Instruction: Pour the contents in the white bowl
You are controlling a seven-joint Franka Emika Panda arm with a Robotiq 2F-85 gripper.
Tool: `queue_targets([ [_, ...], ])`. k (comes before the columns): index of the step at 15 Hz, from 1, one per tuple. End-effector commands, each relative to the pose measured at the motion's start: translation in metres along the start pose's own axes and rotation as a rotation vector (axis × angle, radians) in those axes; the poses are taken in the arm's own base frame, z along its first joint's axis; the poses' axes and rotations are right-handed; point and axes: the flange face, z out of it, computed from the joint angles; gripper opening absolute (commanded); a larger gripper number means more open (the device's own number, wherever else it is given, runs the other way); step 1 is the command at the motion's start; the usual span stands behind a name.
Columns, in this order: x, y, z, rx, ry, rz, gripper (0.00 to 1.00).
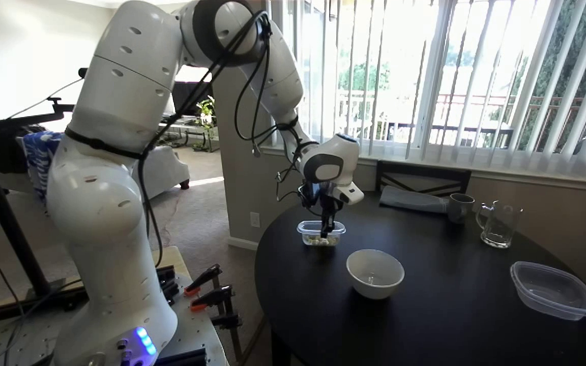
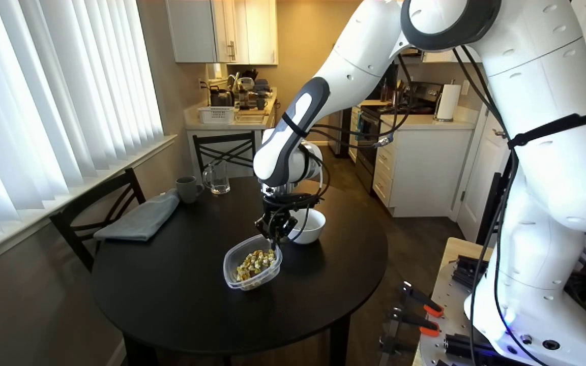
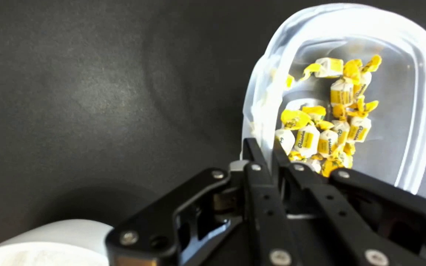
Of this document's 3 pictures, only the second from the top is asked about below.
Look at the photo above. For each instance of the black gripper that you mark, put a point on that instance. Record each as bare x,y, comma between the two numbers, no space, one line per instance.
285,203

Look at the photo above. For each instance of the white base kitchen cabinet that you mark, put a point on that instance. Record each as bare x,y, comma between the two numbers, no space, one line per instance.
418,169

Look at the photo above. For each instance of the white upper kitchen cabinet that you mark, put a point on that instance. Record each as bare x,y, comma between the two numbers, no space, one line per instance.
218,31

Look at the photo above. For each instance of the black and orange clamp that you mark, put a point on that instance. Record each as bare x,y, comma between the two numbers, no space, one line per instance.
423,306
418,325

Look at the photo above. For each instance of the dark grey cup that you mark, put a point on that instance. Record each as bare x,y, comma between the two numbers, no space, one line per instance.
188,191

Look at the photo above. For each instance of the white paper towel roll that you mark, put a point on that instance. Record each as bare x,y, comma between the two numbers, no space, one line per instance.
449,102

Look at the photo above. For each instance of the clear drinking glass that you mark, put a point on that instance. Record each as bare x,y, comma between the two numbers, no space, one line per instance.
218,184

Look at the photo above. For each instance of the black kitchen stove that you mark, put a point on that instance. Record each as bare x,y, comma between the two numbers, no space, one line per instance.
367,144

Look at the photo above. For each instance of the white door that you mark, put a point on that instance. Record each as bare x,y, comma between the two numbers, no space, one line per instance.
483,175

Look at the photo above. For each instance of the black table leg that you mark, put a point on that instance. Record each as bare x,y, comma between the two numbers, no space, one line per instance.
339,342

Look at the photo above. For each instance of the grey folded cloth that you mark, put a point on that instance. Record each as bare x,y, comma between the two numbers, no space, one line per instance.
141,218

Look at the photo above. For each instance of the white work table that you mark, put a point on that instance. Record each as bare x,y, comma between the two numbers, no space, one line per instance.
441,297

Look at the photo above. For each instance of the light kitchen counter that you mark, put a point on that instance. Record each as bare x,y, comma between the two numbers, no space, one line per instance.
225,119

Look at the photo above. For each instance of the white vertical window blinds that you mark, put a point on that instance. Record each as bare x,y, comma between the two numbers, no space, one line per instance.
49,102

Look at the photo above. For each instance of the white ceramic bowl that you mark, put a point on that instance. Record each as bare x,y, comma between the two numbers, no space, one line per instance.
309,229

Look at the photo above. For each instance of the clear plastic food container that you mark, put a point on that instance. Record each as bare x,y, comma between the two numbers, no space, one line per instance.
229,264

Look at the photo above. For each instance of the yellow snack pieces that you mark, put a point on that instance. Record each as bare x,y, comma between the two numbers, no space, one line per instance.
253,264

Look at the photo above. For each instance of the dark countertop appliances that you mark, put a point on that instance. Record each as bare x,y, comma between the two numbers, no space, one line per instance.
245,92

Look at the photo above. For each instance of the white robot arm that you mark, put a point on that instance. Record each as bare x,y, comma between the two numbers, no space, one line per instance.
564,169

